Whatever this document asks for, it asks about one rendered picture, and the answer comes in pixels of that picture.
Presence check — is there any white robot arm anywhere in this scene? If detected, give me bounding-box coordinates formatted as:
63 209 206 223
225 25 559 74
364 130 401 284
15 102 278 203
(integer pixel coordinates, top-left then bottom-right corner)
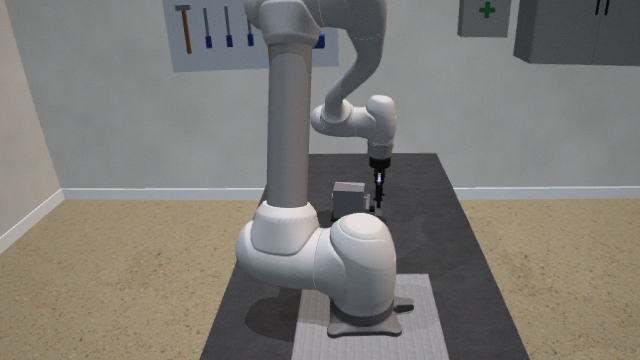
235 0 414 339

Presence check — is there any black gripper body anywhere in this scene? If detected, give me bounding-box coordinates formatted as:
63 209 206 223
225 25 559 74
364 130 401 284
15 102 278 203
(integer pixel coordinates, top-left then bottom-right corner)
369 156 391 180

